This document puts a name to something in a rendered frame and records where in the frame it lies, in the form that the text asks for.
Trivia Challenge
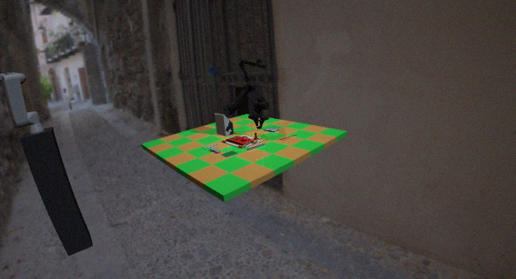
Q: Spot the dark green flat square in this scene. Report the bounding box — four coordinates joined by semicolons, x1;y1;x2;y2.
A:
221;151;238;157

